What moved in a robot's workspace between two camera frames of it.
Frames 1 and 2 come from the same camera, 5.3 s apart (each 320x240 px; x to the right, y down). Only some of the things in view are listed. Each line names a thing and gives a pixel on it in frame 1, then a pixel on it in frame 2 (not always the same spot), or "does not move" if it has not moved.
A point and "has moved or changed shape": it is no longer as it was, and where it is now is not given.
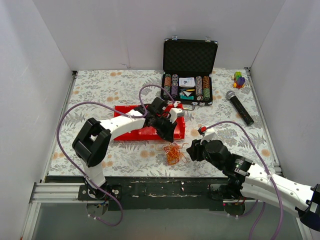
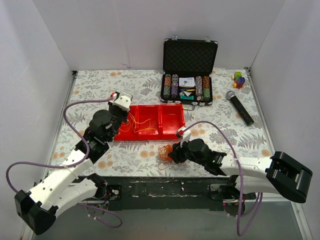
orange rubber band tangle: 173,154 has moved or changed shape
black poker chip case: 188,65 does not move
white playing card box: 186,82 does not move
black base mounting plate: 159,193 does not move
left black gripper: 162,124 -> 120,113
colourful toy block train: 239,80 does not move
